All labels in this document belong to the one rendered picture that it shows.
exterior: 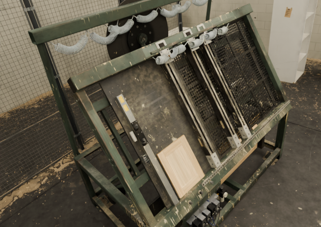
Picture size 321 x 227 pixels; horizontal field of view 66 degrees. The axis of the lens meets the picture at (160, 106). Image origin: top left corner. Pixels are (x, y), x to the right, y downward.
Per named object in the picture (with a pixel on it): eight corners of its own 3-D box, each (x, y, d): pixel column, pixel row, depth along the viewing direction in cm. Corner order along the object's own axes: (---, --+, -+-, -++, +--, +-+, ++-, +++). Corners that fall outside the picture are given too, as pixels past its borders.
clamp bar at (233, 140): (230, 149, 239) (251, 148, 219) (175, 36, 226) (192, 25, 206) (236, 144, 244) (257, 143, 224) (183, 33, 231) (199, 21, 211)
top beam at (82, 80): (73, 93, 170) (77, 90, 161) (66, 81, 169) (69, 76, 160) (246, 15, 288) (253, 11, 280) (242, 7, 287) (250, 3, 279)
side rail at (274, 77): (276, 103, 301) (285, 102, 292) (238, 19, 289) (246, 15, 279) (279, 100, 305) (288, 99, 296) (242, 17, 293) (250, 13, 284)
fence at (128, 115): (172, 205, 195) (175, 205, 192) (114, 97, 185) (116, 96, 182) (176, 200, 198) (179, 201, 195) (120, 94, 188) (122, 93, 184)
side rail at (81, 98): (144, 225, 187) (151, 229, 178) (71, 95, 175) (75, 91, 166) (150, 220, 190) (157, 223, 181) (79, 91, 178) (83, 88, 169)
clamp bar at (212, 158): (210, 168, 221) (230, 170, 201) (148, 48, 208) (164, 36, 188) (217, 162, 227) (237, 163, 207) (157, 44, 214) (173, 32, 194)
